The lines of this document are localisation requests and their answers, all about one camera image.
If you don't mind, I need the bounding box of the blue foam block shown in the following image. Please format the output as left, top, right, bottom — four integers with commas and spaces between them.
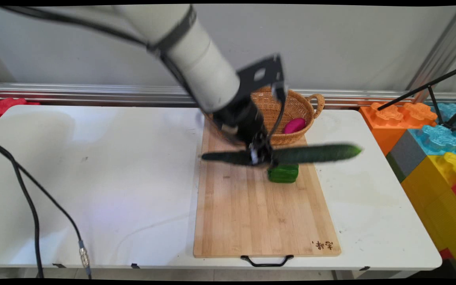
408, 103, 456, 156

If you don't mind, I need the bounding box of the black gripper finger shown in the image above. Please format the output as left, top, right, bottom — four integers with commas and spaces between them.
247, 137, 262, 166
262, 135, 275, 165

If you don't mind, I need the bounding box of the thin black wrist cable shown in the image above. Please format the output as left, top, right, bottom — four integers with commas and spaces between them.
267, 85, 289, 140

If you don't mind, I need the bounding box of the orange foam block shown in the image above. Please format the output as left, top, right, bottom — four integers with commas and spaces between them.
359, 102, 438, 157

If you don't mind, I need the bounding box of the long green cucumber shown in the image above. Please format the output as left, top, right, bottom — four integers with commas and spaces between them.
201, 143, 363, 167

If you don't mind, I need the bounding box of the aluminium frame post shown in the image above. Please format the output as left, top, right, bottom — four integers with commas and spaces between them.
405, 6, 456, 104

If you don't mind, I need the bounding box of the aluminium rail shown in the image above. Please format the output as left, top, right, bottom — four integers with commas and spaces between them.
0, 82, 456, 110

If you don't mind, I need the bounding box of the black cable with metal connector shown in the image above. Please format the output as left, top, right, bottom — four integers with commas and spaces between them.
0, 138, 93, 280

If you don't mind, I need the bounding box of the grey foam block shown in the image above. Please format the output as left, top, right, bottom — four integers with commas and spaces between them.
386, 129, 429, 183

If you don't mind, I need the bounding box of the black cutting board handle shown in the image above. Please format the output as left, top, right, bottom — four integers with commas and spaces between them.
240, 255, 295, 268

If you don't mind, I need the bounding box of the black strap on arm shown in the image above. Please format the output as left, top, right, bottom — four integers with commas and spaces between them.
147, 5, 198, 55

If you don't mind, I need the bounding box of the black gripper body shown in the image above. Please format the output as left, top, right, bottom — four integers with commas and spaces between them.
212, 95, 270, 149

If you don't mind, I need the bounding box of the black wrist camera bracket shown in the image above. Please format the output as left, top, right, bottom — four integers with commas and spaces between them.
235, 53, 286, 104

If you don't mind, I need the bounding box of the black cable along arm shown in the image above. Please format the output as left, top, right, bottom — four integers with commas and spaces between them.
0, 5, 213, 115

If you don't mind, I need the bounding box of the magenta toy eggplant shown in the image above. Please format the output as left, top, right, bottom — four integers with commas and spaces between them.
283, 118, 307, 135

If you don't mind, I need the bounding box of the black tripod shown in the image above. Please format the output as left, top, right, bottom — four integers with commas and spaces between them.
377, 63, 456, 132

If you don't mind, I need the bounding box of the plain black cable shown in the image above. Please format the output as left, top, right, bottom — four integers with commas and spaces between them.
11, 158, 45, 279

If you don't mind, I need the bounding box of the green bell pepper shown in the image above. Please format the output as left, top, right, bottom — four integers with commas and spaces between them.
268, 163, 300, 184

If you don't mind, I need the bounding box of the bamboo cutting board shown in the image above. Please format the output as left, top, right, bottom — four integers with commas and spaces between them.
193, 118, 342, 258

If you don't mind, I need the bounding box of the woven wicker basket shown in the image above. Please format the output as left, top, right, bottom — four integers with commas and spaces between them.
203, 86, 326, 146

